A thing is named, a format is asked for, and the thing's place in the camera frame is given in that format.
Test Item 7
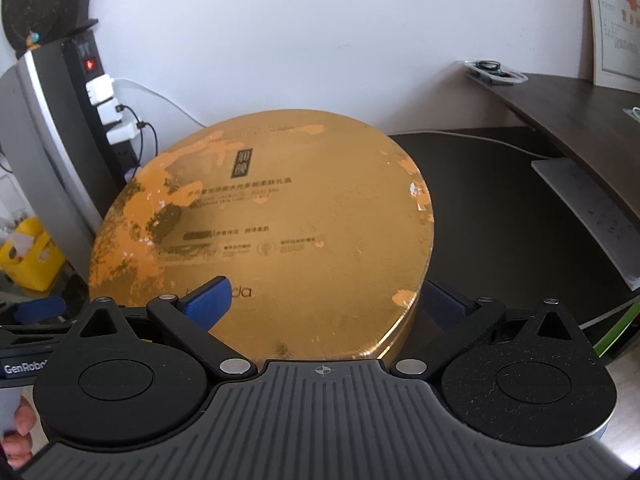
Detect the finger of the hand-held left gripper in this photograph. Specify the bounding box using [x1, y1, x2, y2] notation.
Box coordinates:
[0, 296, 76, 347]

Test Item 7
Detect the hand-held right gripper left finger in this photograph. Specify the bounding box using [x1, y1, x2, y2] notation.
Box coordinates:
[65, 275, 253, 377]

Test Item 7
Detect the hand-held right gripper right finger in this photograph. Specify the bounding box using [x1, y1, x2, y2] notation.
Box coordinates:
[390, 278, 585, 380]

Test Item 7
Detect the round gold tin box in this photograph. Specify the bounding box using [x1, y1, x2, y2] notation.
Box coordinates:
[377, 240, 435, 361]

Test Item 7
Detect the round gold tin lid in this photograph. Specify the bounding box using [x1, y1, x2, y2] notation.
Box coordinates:
[89, 107, 435, 361]

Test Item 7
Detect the dark desktop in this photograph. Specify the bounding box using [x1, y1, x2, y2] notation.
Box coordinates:
[387, 127, 640, 357]

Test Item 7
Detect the person's left hand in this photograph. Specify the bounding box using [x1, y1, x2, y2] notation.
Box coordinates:
[0, 394, 37, 470]

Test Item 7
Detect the yellow plastic box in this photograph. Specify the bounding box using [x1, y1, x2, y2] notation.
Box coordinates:
[0, 215, 67, 292]

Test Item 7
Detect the black power strip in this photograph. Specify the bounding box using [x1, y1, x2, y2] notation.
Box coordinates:
[62, 30, 140, 187]

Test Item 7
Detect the white paper stack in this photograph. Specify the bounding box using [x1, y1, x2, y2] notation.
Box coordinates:
[531, 157, 640, 292]

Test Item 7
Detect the green folder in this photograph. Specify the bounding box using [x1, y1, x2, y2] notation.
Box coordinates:
[592, 294, 640, 359]

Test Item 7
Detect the white charger plug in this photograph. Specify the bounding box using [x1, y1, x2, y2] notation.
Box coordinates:
[97, 101, 124, 126]
[85, 75, 115, 106]
[106, 121, 142, 145]

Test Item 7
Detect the dark wooden desk shelf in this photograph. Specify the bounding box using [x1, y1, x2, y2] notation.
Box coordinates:
[442, 60, 640, 235]

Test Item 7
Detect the clear plastic tray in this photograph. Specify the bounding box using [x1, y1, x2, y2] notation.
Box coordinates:
[462, 59, 529, 84]

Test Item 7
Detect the framed certificate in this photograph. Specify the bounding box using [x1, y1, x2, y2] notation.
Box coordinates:
[582, 0, 640, 89]

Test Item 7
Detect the white desktop cable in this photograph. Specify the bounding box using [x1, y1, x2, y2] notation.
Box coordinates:
[389, 130, 557, 159]

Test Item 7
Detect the black charger cable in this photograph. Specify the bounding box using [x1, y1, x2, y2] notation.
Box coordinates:
[119, 104, 159, 163]

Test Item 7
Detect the white charger cable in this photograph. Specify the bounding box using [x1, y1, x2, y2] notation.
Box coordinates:
[113, 78, 207, 129]

